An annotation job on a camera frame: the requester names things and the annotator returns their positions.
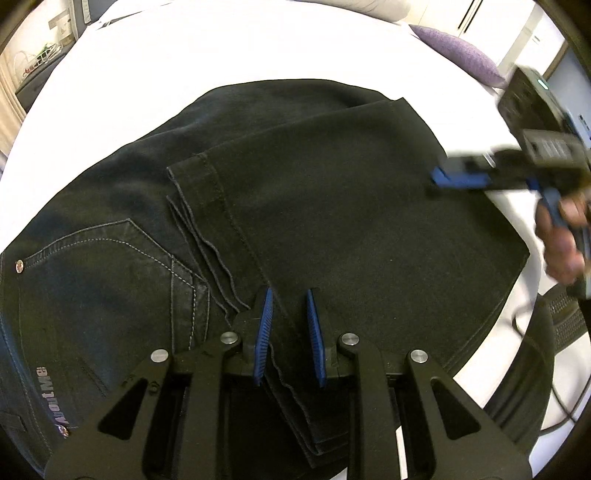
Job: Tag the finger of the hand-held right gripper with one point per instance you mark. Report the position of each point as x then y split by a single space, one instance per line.
450 177

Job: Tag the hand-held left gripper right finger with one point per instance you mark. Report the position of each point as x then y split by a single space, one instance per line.
315 341

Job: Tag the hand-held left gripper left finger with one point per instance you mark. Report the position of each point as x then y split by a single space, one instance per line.
263 337

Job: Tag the black denim pants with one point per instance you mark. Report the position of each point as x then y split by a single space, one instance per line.
346 207

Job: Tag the person's right hand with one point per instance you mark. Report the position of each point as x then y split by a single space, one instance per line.
561 251

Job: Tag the white wardrobe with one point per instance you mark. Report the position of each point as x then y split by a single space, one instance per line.
521 41

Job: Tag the purple cushion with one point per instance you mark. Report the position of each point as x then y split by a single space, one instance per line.
461 55

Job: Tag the white folded duvet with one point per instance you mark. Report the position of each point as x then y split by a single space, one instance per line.
383 5

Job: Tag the bed with white sheet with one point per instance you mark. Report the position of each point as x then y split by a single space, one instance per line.
231 50

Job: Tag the grey nightstand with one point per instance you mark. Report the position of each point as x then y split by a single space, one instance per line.
39 85

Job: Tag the beige curtain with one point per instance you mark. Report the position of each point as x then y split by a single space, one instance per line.
9 115

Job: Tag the grey padded headboard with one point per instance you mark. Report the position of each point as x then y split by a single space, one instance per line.
87 9

